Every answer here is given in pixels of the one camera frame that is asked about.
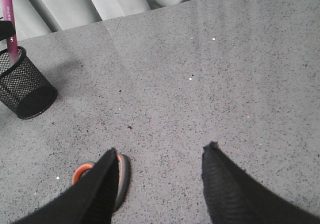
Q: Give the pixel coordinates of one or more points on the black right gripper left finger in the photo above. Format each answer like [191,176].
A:
[90,201]

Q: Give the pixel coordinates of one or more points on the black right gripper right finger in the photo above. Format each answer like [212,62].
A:
[234,197]

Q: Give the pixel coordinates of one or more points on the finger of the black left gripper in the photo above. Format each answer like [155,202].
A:
[7,29]

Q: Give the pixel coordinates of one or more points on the purple pen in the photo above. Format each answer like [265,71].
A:
[12,44]

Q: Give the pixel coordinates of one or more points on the grey orange scissors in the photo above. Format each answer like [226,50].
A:
[124,177]

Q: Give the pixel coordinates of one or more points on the black mesh pen holder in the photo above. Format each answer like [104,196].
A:
[23,88]

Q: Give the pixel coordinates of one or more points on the grey curtain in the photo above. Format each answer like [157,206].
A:
[35,18]

